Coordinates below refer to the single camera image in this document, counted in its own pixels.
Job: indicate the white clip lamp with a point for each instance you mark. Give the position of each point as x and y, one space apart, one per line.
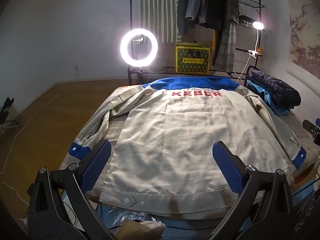
258 25

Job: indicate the black metal clothes rack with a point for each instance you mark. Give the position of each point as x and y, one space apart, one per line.
131 10

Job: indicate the clear plastic bag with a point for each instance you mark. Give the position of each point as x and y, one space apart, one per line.
140 215

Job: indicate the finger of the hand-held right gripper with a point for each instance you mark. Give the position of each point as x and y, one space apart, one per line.
310 127

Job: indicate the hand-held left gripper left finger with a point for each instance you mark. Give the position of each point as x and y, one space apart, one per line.
96 165

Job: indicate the yellow hanging scarf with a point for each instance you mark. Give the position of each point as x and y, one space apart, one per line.
214 41

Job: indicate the cream and blue work jacket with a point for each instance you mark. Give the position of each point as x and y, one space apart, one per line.
175 135

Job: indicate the black folding stand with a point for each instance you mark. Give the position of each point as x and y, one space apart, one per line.
6 110

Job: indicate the grey plaid hanging coat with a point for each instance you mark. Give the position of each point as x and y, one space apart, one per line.
228 35

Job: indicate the black hanging garment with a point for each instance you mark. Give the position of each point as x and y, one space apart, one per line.
213 5

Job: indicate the navy quilted jacket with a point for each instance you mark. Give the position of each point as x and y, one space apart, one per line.
277 90

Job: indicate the black metal bed frame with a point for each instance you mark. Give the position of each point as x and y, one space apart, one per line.
250 67

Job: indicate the dark green hanging jacket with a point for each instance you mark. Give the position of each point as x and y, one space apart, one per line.
183 10

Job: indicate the green striped wall hanging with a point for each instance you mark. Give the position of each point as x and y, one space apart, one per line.
155 12

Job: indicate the yellow and green box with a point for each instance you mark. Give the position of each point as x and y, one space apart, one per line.
192 60

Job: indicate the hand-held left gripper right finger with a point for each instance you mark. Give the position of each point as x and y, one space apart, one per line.
228 170

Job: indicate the small orange toy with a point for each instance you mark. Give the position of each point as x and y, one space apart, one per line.
260 51

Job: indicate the blue denim hanging shirt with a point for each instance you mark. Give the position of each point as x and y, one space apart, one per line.
197 2

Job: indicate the tan fluffy cloth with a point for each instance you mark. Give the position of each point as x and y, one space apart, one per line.
142 231

